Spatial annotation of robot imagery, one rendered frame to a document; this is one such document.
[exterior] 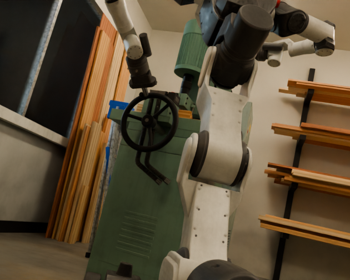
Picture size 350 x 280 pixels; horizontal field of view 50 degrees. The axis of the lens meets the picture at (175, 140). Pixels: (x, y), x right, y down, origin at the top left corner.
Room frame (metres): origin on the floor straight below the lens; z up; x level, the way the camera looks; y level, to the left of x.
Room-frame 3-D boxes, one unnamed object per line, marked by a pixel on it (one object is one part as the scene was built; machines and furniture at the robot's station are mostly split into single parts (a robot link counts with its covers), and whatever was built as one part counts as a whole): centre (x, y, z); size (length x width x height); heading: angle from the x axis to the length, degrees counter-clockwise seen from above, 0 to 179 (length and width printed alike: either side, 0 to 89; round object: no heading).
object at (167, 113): (1.83, 0.11, 0.91); 0.15 x 0.14 x 0.09; 68
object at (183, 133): (1.94, 0.03, 0.82); 0.40 x 0.21 x 0.04; 68
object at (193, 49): (2.00, 0.01, 1.35); 0.18 x 0.18 x 0.31
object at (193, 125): (1.91, 0.07, 0.87); 0.61 x 0.30 x 0.06; 68
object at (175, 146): (2.11, -0.04, 0.76); 0.57 x 0.45 x 0.09; 158
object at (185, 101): (2.02, 0.00, 1.03); 0.14 x 0.07 x 0.09; 158
